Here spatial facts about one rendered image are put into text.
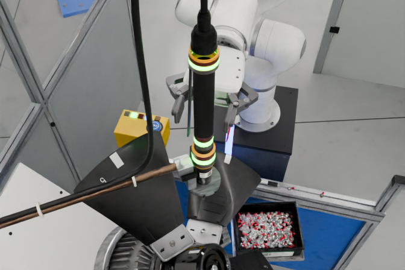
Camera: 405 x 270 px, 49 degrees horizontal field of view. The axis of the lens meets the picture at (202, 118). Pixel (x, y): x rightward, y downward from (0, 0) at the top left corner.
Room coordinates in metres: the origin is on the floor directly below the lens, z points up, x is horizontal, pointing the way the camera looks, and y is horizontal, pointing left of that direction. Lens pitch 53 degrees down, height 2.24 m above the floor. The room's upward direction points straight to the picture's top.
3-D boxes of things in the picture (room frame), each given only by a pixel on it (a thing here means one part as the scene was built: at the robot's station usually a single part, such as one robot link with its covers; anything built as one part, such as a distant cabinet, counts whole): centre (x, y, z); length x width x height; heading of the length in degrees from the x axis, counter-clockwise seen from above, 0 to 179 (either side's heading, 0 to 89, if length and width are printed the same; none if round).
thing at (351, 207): (0.77, -0.18, 0.82); 0.90 x 0.04 x 0.08; 76
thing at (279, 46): (1.00, -0.22, 1.25); 0.19 x 0.12 x 0.24; 68
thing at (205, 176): (0.44, 0.00, 1.65); 0.04 x 0.04 x 0.46
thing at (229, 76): (0.55, -0.03, 1.66); 0.11 x 0.10 x 0.07; 166
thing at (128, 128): (0.86, 0.20, 1.02); 0.16 x 0.10 x 0.11; 76
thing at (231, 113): (0.45, -0.06, 1.66); 0.07 x 0.03 x 0.03; 166
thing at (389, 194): (0.67, -0.60, 0.96); 0.03 x 0.03 x 0.20; 76
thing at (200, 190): (0.44, 0.01, 1.50); 0.09 x 0.07 x 0.10; 111
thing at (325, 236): (0.77, -0.18, 0.45); 0.82 x 0.01 x 0.66; 76
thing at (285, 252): (0.60, -0.21, 0.84); 0.22 x 0.17 x 0.07; 93
